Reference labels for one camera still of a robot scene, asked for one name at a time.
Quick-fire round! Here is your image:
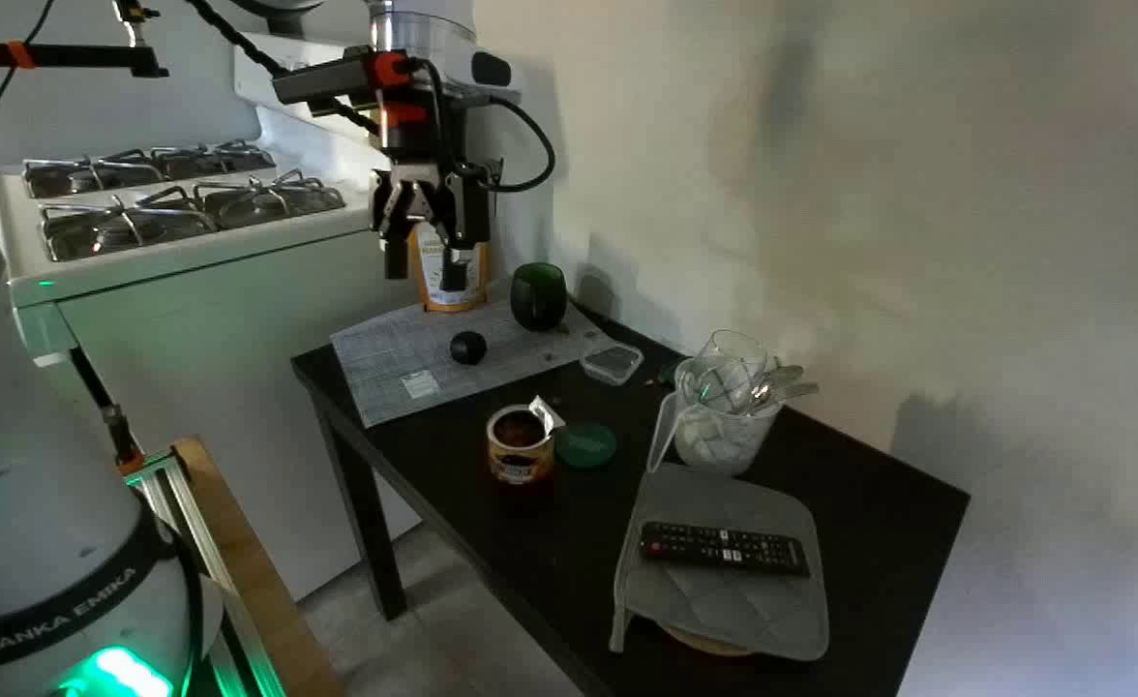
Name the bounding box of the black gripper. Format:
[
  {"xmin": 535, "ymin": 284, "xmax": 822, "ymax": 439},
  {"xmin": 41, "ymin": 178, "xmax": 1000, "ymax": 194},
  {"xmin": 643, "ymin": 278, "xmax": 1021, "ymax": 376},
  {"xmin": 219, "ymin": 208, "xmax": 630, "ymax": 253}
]
[{"xmin": 370, "ymin": 114, "xmax": 508, "ymax": 293}]

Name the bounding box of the small black round object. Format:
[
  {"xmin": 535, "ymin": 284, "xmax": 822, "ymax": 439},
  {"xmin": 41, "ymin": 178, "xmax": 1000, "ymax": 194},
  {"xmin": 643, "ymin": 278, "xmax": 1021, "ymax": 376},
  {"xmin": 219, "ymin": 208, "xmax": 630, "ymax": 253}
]
[{"xmin": 448, "ymin": 329, "xmax": 492, "ymax": 369}]

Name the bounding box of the orange snack pouch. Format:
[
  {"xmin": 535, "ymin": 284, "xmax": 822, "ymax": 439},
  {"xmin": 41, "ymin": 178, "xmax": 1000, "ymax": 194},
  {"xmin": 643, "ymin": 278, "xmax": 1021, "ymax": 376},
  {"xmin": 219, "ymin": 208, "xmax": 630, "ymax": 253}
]
[{"xmin": 405, "ymin": 216, "xmax": 497, "ymax": 318}]

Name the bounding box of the grey grid placemat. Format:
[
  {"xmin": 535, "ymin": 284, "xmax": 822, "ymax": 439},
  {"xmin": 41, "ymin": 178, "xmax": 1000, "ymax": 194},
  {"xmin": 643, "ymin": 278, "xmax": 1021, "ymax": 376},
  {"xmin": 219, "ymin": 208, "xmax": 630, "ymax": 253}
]
[{"xmin": 329, "ymin": 284, "xmax": 622, "ymax": 435}]

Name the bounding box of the dark green mug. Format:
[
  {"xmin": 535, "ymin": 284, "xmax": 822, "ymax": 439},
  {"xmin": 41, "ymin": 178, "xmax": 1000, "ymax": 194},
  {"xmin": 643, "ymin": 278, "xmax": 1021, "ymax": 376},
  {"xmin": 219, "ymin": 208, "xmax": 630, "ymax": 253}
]
[{"xmin": 508, "ymin": 260, "xmax": 572, "ymax": 337}]

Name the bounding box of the small clear plastic lid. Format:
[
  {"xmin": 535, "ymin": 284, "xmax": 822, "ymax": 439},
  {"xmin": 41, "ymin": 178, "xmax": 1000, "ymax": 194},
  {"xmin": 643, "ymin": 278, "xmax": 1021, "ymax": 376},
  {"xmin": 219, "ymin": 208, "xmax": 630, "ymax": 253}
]
[{"xmin": 577, "ymin": 342, "xmax": 646, "ymax": 391}]

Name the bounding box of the white gas stove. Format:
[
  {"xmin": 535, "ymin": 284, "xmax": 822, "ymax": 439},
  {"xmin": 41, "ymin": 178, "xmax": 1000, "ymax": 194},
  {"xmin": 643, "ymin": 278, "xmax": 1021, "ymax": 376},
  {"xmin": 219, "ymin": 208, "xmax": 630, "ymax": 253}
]
[{"xmin": 0, "ymin": 31, "xmax": 439, "ymax": 604}]

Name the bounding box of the black stove grate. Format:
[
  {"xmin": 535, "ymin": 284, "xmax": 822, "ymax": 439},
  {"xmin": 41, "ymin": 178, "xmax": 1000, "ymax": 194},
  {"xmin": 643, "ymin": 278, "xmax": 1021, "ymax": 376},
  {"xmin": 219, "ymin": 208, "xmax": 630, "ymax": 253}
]
[
  {"xmin": 21, "ymin": 136, "xmax": 280, "ymax": 200},
  {"xmin": 39, "ymin": 165, "xmax": 350, "ymax": 263}
]

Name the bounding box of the green round lid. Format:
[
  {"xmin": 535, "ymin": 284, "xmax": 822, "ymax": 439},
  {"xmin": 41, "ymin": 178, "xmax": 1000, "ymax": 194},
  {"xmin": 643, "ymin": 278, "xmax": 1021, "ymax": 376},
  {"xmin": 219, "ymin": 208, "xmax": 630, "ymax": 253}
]
[{"xmin": 551, "ymin": 418, "xmax": 622, "ymax": 474}]

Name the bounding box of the clear plastic container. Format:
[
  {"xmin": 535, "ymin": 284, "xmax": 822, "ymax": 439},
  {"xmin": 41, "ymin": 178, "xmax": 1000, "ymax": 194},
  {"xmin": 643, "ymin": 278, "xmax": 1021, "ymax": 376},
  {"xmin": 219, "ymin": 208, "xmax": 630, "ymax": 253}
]
[{"xmin": 643, "ymin": 324, "xmax": 822, "ymax": 479}]

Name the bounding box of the black tripod leg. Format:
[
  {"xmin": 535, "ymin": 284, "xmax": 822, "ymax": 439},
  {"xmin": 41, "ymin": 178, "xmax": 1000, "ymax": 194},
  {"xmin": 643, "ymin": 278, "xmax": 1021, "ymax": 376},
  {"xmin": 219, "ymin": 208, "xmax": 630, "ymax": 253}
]
[{"xmin": 66, "ymin": 342, "xmax": 146, "ymax": 474}]

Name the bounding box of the wooden board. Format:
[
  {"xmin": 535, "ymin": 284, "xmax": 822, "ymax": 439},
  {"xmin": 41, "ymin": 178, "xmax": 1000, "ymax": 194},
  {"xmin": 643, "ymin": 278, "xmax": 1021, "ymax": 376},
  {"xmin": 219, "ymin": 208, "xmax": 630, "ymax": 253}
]
[{"xmin": 166, "ymin": 435, "xmax": 350, "ymax": 697}]

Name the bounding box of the black remote control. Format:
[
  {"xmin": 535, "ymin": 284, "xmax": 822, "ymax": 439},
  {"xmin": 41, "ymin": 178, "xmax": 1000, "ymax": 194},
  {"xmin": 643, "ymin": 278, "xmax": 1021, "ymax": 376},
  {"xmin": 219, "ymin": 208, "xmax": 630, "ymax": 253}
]
[{"xmin": 635, "ymin": 519, "xmax": 814, "ymax": 582}]

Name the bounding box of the grey quilted pot holder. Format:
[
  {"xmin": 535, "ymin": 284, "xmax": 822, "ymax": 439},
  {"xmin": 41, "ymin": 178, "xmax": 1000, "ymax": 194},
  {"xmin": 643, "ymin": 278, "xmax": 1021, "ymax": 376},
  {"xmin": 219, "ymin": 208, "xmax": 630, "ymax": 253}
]
[{"xmin": 608, "ymin": 462, "xmax": 837, "ymax": 665}]

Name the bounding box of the black table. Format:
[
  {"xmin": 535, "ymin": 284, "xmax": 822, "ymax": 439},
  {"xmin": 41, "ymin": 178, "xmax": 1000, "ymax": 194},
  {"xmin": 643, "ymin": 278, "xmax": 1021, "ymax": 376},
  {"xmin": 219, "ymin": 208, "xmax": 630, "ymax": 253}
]
[{"xmin": 289, "ymin": 302, "xmax": 970, "ymax": 697}]

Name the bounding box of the black wrist camera orange mount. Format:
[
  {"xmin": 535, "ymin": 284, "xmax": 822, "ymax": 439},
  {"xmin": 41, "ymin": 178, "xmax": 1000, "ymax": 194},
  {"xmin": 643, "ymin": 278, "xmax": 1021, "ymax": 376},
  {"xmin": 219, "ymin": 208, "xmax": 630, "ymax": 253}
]
[{"xmin": 272, "ymin": 47, "xmax": 440, "ymax": 131}]

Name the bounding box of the black camera stand bar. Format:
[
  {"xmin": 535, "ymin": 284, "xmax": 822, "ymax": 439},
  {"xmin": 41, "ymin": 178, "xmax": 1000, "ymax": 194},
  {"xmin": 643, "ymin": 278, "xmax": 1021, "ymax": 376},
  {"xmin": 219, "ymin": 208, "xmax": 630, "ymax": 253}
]
[{"xmin": 0, "ymin": 0, "xmax": 173, "ymax": 80}]

